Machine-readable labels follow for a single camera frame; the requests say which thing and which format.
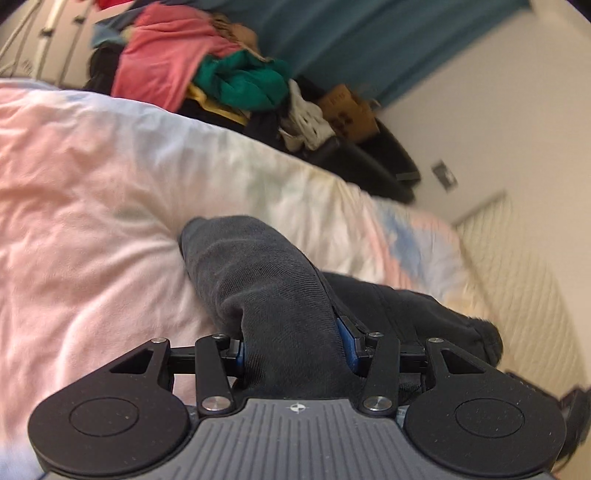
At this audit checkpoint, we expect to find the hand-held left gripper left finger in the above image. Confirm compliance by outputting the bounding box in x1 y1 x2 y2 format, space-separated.
99 335 246 415

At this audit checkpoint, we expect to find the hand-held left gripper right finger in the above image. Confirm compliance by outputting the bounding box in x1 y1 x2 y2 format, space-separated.
335 316 492 415

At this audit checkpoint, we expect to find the black garment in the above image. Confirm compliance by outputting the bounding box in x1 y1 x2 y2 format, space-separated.
179 215 504 403

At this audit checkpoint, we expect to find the cream quilted headboard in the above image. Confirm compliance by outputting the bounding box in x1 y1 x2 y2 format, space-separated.
455 194 591 398

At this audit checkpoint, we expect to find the black armchair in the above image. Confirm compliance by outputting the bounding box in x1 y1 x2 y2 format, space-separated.
295 117 422 205

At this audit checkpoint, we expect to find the bed with pastel duvet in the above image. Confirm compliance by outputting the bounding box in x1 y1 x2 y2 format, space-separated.
0 78 491 480

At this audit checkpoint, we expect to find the white cloth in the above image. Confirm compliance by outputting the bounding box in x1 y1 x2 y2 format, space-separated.
277 79 336 151

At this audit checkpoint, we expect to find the brown paper bag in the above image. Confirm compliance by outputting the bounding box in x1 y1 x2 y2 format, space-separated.
318 84 380 145

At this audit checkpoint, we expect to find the yellow cloth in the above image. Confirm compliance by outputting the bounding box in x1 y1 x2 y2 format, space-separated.
187 85 251 126

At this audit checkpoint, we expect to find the green cloth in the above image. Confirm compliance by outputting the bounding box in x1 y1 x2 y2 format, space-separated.
193 50 293 112

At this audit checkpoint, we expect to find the teal curtain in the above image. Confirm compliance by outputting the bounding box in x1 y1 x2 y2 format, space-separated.
203 0 531 108

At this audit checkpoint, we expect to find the pink cloth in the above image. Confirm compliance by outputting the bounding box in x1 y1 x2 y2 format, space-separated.
112 4 242 112

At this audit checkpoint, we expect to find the tan cloth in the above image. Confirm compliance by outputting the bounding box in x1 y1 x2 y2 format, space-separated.
210 13 274 64

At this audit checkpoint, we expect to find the garment steamer stand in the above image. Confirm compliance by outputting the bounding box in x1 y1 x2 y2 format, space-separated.
0 0 89 87

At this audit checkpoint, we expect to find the grey wall socket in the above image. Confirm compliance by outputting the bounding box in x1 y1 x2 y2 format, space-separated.
431 160 459 190

